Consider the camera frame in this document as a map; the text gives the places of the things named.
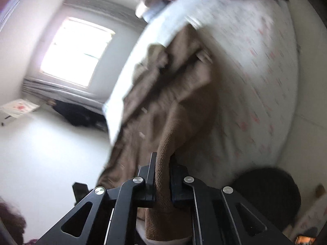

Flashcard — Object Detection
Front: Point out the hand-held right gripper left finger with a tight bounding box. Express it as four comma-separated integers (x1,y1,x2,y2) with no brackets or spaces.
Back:
37,152,157,245

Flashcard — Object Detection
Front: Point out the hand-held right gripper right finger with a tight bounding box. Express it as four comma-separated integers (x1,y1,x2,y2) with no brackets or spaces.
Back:
169,156,294,245

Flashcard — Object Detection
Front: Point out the brown jacket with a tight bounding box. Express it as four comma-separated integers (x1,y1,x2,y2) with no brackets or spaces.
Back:
96,26,220,242

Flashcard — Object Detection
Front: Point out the dark round cushion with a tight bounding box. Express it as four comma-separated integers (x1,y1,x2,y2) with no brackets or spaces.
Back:
234,168,302,231

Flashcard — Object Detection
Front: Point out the black bag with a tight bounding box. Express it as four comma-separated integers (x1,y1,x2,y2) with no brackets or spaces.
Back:
52,99,108,133

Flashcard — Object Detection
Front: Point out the grey pleated curtain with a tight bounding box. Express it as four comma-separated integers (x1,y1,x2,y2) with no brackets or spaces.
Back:
22,78,108,109
64,0,146,27

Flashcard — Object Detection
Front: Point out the bed with white floral sheet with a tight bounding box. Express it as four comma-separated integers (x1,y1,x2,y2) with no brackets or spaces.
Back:
102,0,327,187

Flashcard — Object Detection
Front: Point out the orange object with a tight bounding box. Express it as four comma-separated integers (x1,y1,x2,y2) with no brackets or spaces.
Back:
295,236,317,245

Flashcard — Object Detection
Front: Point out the dark red cloth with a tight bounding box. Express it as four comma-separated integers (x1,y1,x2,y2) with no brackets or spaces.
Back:
0,196,27,245

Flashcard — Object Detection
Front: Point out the window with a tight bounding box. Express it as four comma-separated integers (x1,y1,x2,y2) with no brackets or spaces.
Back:
39,17,116,88

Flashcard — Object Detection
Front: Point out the white paper with red print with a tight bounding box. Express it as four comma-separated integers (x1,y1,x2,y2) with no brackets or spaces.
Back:
0,98,40,119

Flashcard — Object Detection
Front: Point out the white pillow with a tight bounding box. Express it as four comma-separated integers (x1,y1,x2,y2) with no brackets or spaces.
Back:
135,0,166,23

